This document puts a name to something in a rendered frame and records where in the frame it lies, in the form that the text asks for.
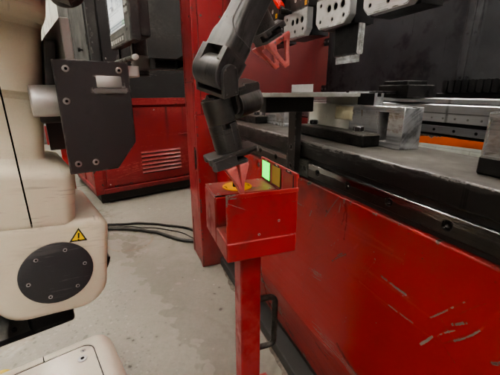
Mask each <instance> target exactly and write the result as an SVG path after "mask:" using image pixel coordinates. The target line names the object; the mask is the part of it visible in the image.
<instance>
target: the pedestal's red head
mask: <svg viewBox="0 0 500 375"><path fill-rule="evenodd" d="M264 159H267V158H265V157H263V156H261V179H247V180H245V183H249V184H250V185H251V188H250V189H248V190H244V193H241V194H239V192H238V191H235V190H226V189H224V188H223V187H222V186H223V185H224V184H226V183H229V182H216V183H208V184H205V185H206V186H205V203H206V220H207V227H208V230H209V231H210V233H211V235H212V237H213V238H214V240H215V242H216V243H217V245H218V247H219V249H220V251H221V252H222V255H223V256H224V258H225V260H226V261H227V263H233V262H237V261H241V260H248V259H253V258H257V257H265V256H269V255H273V254H280V253H285V252H289V251H294V250H295V238H296V224H297V208H298V179H299V174H298V173H296V172H294V171H292V170H290V169H288V168H286V167H284V166H282V165H280V164H278V163H276V162H274V161H271V160H269V159H267V160H269V163H270V164H271V165H270V182H268V181H267V180H265V179H264V178H263V177H262V175H263V160H264ZM275 164H277V165H279V168H280V169H281V188H278V187H276V186H275V185H273V184H272V165H275ZM286 169H287V170H289V171H291V172H292V175H293V176H294V188H287V189H283V171H284V170H285V171H286ZM231 182H232V181H231Z"/></svg>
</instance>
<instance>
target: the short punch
mask: <svg viewBox="0 0 500 375"><path fill-rule="evenodd" d="M364 35H365V23H362V22H359V23H356V24H353V25H348V26H345V27H343V28H338V29H336V31H335V42H334V52H333V56H334V57H335V58H336V65H338V64H345V63H357V62H359V55H360V54H362V51H363V43H364Z"/></svg>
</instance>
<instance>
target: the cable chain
mask: <svg viewBox="0 0 500 375"><path fill-rule="evenodd" d="M441 91H442V92H443V93H500V78H496V79H479V80H476V79H472V80H450V81H448V80H444V81H443V84H442V89H441Z"/></svg>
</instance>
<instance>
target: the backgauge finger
mask: <svg viewBox="0 0 500 375"><path fill-rule="evenodd" d="M434 90H435V85H427V81H420V80H404V81H385V82H384V86H379V88H378V91H349V93H384V97H391V98H433V95H434Z"/></svg>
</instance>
